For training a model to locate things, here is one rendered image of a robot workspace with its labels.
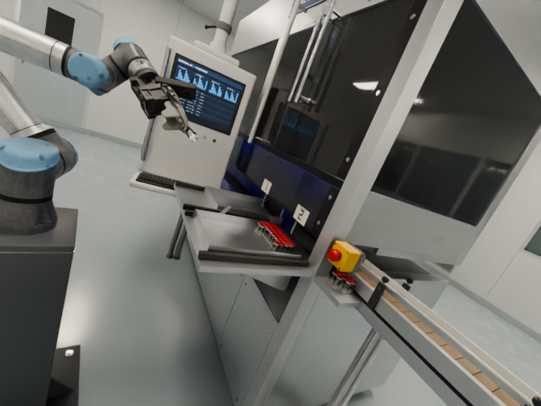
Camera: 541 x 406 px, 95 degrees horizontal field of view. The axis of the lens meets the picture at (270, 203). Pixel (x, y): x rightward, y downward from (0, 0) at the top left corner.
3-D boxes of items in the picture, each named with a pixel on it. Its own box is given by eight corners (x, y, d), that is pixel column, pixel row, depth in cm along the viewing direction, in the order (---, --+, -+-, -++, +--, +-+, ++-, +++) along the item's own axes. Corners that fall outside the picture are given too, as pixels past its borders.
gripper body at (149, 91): (150, 122, 71) (131, 93, 74) (178, 115, 76) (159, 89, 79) (147, 100, 65) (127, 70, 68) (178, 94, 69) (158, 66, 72)
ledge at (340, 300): (340, 281, 93) (343, 277, 93) (366, 307, 82) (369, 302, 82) (313, 280, 86) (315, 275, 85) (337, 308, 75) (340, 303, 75)
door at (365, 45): (287, 153, 119) (338, 20, 104) (346, 181, 83) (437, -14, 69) (285, 152, 119) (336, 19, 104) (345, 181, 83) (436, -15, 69)
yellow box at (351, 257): (340, 259, 86) (350, 242, 84) (356, 273, 80) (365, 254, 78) (325, 258, 82) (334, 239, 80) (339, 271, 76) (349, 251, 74)
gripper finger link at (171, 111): (171, 131, 66) (154, 109, 69) (191, 126, 69) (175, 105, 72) (170, 122, 63) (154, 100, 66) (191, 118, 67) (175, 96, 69)
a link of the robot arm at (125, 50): (121, 64, 81) (142, 50, 81) (135, 87, 78) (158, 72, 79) (103, 43, 73) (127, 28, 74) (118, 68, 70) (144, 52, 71)
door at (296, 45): (251, 136, 158) (286, 38, 143) (286, 153, 119) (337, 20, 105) (250, 136, 157) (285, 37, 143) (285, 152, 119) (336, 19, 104)
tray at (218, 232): (268, 229, 111) (271, 222, 110) (297, 263, 89) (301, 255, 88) (192, 217, 93) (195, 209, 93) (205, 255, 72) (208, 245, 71)
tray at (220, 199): (260, 204, 144) (262, 198, 144) (280, 224, 123) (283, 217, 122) (204, 192, 127) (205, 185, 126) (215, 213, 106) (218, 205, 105)
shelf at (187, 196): (256, 204, 149) (257, 200, 149) (326, 277, 92) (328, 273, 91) (173, 186, 124) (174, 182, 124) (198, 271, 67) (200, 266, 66)
